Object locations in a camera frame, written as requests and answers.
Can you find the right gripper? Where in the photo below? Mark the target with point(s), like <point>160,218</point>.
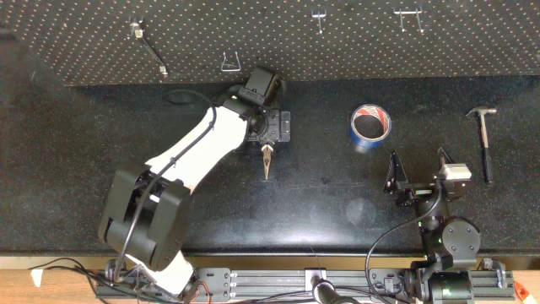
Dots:
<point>415,195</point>

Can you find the black and white pliers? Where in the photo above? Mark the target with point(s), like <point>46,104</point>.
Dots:
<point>267,162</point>

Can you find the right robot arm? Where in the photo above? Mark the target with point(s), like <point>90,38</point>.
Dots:
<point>460,242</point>

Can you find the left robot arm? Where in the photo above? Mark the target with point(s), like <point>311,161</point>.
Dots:
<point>202,143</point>

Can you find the black pegboard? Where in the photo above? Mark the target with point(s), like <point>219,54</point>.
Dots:
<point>379,50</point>

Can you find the roll of blue tape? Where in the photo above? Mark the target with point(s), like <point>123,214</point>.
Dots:
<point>358,141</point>

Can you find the hammer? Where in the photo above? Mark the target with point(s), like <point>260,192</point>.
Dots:
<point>485,139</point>

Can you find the metal hook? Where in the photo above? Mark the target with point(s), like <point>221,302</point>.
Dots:
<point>135,20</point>
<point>231,70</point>
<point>319,17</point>
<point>408,11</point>

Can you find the orange marker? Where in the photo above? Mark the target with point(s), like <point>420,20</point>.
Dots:
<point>523,292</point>

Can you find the wrench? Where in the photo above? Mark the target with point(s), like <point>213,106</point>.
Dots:
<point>148,47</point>

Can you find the white paper tag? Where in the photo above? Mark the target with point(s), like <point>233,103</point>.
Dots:
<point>37,276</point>

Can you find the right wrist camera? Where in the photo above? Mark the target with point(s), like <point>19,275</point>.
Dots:
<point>455,171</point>

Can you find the mounting rail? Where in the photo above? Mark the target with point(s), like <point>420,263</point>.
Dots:
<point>270,287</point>

